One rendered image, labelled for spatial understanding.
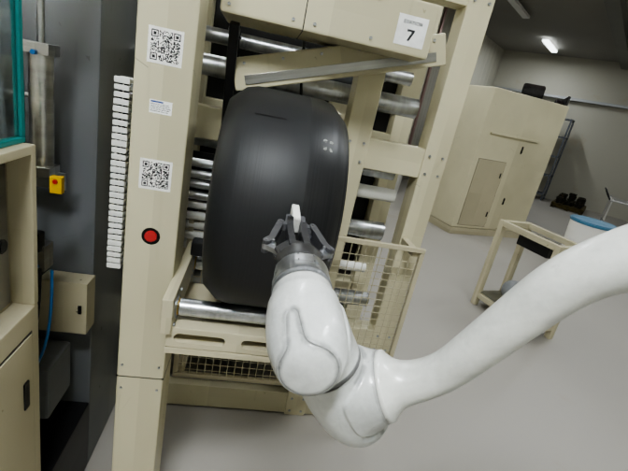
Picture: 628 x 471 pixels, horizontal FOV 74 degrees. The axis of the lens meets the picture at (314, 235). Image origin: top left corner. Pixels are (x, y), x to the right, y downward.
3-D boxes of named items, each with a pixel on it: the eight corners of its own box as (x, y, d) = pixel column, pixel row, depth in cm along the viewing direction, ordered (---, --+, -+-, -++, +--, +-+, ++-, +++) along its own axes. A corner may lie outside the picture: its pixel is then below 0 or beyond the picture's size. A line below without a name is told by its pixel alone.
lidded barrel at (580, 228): (547, 265, 537) (567, 216, 515) (554, 257, 580) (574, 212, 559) (594, 282, 507) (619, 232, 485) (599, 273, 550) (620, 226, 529)
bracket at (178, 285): (158, 334, 103) (162, 299, 100) (186, 266, 140) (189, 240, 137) (172, 335, 104) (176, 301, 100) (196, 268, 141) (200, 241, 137)
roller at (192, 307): (175, 300, 105) (178, 294, 109) (172, 317, 105) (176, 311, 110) (309, 316, 111) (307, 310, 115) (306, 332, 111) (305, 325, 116)
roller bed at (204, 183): (156, 236, 146) (164, 152, 137) (165, 223, 160) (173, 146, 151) (214, 245, 150) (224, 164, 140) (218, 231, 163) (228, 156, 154)
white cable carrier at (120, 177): (106, 267, 108) (113, 75, 93) (112, 259, 113) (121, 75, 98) (123, 269, 109) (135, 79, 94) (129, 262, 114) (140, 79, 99)
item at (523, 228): (521, 341, 324) (561, 247, 299) (469, 302, 376) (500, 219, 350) (552, 339, 338) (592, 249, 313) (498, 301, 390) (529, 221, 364)
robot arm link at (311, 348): (252, 281, 59) (290, 345, 65) (246, 363, 45) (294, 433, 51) (323, 254, 58) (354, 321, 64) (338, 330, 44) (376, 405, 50)
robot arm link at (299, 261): (277, 264, 58) (277, 244, 63) (266, 316, 62) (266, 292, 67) (339, 274, 60) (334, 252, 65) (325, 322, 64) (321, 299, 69)
